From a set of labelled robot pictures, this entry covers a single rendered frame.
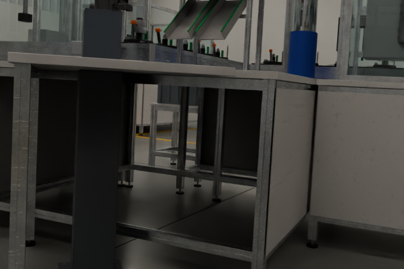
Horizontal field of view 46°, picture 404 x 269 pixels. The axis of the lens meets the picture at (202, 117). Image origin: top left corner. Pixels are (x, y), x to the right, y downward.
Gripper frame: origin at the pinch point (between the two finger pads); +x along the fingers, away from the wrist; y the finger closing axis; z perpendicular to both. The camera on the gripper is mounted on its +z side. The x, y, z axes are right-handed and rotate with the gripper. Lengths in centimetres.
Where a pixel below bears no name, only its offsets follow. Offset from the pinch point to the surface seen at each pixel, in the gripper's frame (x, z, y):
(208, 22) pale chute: -1.2, 17.3, -38.5
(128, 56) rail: 15.3, 3.1, -8.2
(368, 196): 75, 66, -107
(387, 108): 32, 66, -113
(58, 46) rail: 11.7, 4.2, 30.8
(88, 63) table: 22, -57, -31
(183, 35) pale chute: 5.0, 12.1, -29.2
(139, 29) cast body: 2.0, 18.0, -3.9
